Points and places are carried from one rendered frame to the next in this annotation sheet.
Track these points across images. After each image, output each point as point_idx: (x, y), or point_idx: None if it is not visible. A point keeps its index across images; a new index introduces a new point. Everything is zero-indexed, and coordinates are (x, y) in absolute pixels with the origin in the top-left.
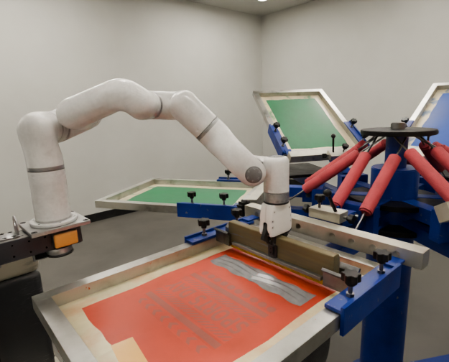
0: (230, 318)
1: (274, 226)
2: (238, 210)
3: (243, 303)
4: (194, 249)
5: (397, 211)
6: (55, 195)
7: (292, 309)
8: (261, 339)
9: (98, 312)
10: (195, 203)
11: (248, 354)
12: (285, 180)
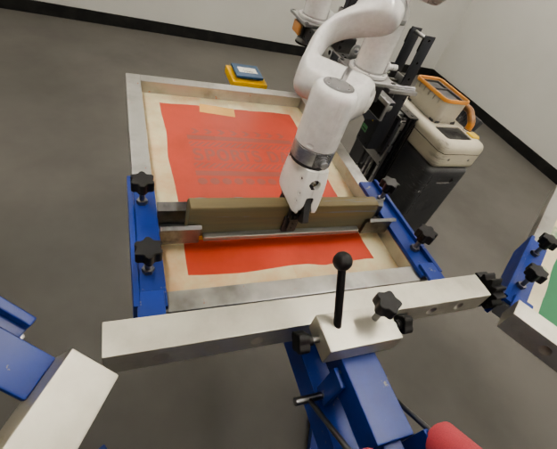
0: (213, 157)
1: (282, 173)
2: (423, 231)
3: (227, 173)
4: (356, 191)
5: None
6: (366, 40)
7: (189, 191)
8: (172, 155)
9: (277, 117)
10: (527, 251)
11: (165, 142)
12: (302, 119)
